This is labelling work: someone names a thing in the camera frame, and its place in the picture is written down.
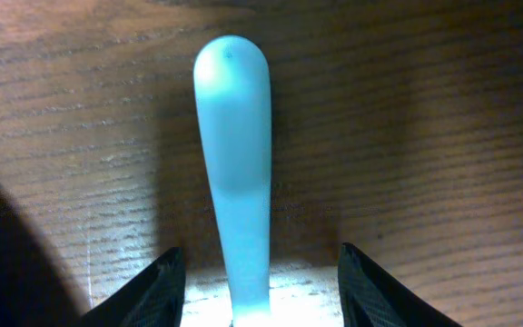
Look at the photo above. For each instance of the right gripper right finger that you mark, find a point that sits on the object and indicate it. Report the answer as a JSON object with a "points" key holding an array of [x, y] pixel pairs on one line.
{"points": [[371, 297]]}

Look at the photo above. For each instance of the round black serving tray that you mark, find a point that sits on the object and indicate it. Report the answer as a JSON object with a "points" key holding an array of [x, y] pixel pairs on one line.
{"points": [[31, 291]]}

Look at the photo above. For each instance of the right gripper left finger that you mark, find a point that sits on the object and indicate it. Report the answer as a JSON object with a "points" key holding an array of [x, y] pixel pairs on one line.
{"points": [[153, 298]]}

